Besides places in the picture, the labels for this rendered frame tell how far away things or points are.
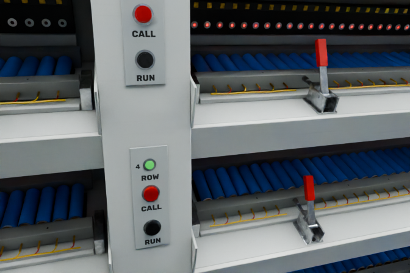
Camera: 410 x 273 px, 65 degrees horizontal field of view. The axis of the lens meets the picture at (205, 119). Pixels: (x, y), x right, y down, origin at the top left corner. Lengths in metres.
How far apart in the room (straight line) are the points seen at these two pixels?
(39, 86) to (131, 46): 0.13
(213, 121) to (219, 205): 0.16
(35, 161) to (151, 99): 0.13
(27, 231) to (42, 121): 0.16
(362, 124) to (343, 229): 0.17
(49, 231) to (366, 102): 0.45
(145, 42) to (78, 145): 0.13
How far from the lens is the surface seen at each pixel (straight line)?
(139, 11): 0.33
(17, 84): 0.41
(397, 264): 0.78
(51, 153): 0.36
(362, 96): 0.52
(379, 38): 0.69
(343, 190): 0.58
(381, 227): 0.59
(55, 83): 0.41
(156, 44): 0.33
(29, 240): 0.48
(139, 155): 0.35
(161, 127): 0.35
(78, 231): 0.47
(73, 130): 0.36
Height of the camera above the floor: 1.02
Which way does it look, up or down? 14 degrees down
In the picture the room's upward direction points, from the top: straight up
